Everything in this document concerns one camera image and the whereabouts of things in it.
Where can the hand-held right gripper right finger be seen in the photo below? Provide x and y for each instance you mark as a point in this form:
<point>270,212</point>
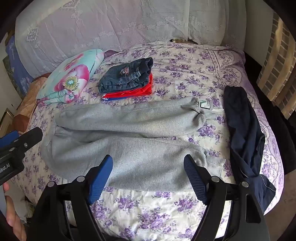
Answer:
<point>195,179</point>

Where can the brown wooden board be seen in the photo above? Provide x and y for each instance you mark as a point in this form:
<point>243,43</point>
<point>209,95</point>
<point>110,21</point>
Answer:
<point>181,40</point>

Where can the blue patterned cloth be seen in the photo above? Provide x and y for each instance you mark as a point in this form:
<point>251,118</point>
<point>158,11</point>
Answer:
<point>17,62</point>

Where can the brick pattern curtain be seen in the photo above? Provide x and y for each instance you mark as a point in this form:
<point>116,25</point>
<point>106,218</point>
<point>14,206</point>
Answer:
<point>276,64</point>

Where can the purple floral bedspread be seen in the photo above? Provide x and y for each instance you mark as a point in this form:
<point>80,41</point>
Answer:
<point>180,76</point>

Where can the folded red garment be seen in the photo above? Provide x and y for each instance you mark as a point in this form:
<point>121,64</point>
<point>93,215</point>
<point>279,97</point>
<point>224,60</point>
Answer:
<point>138,92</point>

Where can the white lace cover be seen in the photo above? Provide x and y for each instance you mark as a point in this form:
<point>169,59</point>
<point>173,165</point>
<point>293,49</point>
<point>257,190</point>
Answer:
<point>115,25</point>

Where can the floral turquoise pink pillow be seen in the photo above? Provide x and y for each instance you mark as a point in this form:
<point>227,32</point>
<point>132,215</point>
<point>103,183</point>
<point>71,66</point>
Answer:
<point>74,76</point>

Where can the person's left hand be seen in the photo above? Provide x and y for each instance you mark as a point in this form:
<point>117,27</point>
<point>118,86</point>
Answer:
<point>13,215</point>

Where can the grey sweatpants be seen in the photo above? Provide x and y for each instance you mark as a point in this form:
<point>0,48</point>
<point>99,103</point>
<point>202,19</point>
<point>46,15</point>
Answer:
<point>129,136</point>

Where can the wooden picture frame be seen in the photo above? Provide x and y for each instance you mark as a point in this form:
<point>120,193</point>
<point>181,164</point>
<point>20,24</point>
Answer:
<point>7,121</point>

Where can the navy blue pants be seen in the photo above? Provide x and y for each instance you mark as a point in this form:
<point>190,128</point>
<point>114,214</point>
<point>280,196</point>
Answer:
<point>242,129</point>

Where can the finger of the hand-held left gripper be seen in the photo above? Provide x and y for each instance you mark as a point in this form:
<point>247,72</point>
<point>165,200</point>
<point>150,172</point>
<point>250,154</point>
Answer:
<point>8,140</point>
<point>31,138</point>

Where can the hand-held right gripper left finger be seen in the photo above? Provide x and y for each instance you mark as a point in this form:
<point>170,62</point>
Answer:
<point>100,179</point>

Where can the orange brown blanket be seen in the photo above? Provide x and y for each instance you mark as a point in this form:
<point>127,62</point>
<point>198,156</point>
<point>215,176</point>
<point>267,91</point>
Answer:
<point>27,97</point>

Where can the folded blue jeans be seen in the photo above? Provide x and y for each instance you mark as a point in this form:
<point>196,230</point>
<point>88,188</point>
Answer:
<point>126,74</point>

